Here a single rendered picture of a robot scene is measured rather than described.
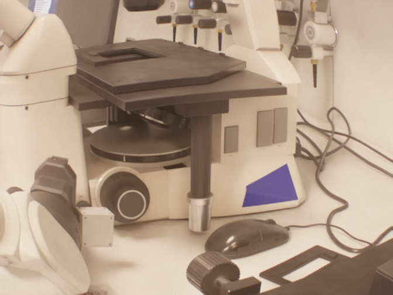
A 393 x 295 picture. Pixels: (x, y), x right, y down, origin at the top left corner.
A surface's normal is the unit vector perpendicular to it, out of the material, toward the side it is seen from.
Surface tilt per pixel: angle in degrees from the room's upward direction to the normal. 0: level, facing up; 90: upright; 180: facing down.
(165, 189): 90
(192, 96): 90
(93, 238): 91
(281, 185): 48
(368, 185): 0
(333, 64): 90
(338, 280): 0
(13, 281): 78
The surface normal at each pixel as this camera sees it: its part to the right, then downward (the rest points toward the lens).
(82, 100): 0.02, -0.96
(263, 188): 0.34, -0.43
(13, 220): 0.52, -0.54
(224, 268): 0.47, 0.27
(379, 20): -0.88, 0.12
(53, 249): 0.93, -0.36
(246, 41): -0.86, 0.36
